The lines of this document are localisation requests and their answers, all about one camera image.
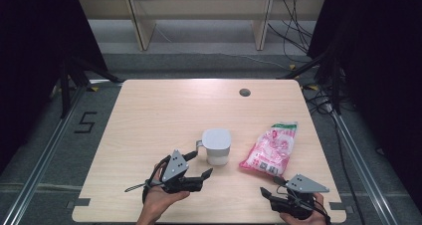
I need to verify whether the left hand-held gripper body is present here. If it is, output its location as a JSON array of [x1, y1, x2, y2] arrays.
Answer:
[[160, 148, 204, 195]]

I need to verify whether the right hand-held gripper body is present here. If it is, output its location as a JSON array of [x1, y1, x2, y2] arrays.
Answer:
[[269, 173, 330, 220]]

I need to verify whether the glass jar with grey lid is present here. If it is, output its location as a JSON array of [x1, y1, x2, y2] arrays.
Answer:
[[195, 128, 233, 167]]

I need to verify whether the pink printed plastic bag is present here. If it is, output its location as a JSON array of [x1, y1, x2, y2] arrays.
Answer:
[[238, 120, 299, 178]]

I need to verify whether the person's left hand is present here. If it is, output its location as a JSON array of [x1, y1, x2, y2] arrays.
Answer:
[[144, 164, 191, 217]]

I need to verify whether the person's right hand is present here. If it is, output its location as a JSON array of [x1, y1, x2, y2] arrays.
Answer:
[[280, 192, 330, 225]]

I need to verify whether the black metal stand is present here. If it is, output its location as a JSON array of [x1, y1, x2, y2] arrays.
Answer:
[[278, 47, 343, 115], [59, 54, 124, 119]]

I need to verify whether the light wooden shelf unit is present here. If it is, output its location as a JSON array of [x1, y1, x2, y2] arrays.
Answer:
[[77, 0, 328, 52]]

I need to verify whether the black curtain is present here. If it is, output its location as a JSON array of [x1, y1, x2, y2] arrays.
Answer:
[[307, 0, 422, 203], [0, 0, 108, 173]]

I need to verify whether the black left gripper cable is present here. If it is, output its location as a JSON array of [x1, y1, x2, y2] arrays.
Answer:
[[141, 154, 173, 204]]

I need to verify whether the black cable tie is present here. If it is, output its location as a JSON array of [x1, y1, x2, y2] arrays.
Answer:
[[123, 180, 153, 193]]

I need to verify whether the aluminium floor rail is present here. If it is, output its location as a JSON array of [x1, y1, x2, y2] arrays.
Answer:
[[331, 111, 399, 225], [0, 85, 88, 225]]

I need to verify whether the tangle of black cables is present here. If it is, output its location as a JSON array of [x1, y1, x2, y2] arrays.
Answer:
[[303, 85, 336, 116]]

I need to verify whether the bundle of black floor cables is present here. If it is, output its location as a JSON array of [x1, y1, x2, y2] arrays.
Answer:
[[267, 0, 317, 64]]

